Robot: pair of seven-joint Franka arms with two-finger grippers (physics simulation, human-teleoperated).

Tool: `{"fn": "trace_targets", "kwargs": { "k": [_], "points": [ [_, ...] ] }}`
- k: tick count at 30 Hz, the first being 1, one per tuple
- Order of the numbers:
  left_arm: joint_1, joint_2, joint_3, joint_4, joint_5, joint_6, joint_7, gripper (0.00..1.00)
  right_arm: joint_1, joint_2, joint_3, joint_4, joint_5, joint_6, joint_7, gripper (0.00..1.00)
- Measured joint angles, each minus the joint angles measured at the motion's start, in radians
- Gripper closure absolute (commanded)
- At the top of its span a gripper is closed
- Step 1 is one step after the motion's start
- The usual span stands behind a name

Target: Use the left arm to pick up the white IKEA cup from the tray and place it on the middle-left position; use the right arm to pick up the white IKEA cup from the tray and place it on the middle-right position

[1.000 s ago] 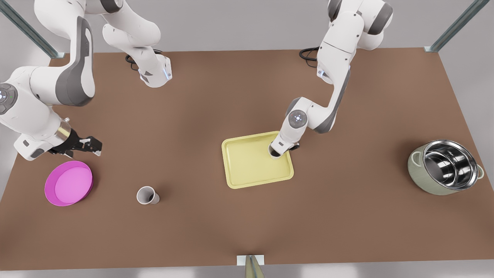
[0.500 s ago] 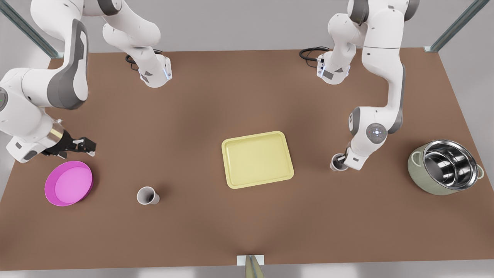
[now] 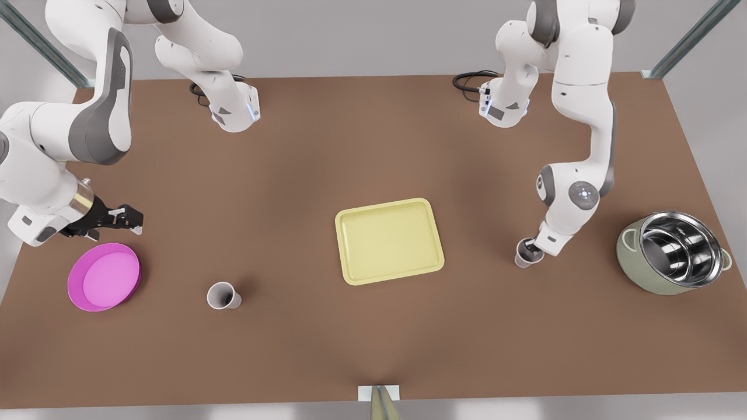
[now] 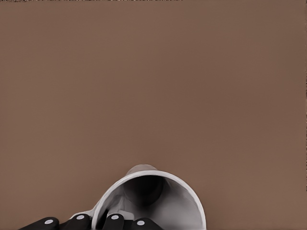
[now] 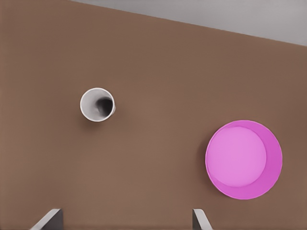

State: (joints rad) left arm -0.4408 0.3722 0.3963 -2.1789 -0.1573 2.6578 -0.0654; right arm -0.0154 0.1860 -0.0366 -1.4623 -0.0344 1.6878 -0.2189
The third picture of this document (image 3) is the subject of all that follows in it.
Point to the yellow tray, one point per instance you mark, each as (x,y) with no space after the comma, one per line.
(388,240)

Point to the white IKEA cup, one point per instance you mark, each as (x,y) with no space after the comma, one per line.
(224,296)
(520,259)

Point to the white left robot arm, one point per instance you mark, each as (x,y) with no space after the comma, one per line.
(583,87)

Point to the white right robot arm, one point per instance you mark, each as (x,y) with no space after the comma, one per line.
(41,134)

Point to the pink plate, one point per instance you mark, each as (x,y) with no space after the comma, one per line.
(105,279)

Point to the silver frame post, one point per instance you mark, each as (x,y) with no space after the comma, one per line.
(382,402)
(41,44)
(688,38)

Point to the green pot with steel inside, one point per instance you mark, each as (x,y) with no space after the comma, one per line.
(671,251)

